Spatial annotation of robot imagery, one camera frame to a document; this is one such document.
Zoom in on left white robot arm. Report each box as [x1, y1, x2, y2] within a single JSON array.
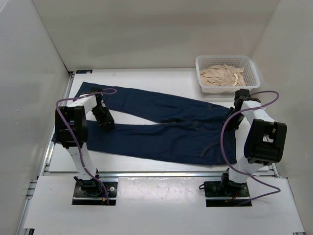
[[55, 88, 117, 196]]

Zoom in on aluminium front rail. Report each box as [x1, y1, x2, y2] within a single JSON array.
[[100, 171, 223, 178]]

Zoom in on small dark label sticker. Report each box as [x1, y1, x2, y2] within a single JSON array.
[[76, 70, 93, 74]]

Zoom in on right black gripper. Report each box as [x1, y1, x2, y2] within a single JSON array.
[[223, 107, 245, 132]]

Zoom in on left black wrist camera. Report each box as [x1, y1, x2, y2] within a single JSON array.
[[90, 87, 104, 96]]

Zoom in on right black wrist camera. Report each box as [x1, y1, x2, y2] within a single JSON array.
[[234, 89, 251, 106]]

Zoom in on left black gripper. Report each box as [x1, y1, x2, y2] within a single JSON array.
[[90, 106, 114, 131]]

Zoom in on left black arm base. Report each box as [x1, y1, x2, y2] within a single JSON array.
[[72, 176, 118, 206]]

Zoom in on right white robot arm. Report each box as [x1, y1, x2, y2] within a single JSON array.
[[220, 96, 287, 196]]

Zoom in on beige cloth in basket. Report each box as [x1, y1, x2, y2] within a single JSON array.
[[200, 64, 246, 87]]

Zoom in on dark blue denim trousers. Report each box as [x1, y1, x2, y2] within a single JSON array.
[[78, 83, 237, 165]]

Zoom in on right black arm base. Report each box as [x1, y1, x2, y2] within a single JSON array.
[[199, 173, 252, 208]]

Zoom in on white plastic mesh basket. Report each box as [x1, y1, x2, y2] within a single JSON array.
[[195, 55, 260, 94]]

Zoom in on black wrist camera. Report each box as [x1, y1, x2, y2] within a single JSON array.
[[234, 89, 251, 106], [90, 87, 104, 96]]

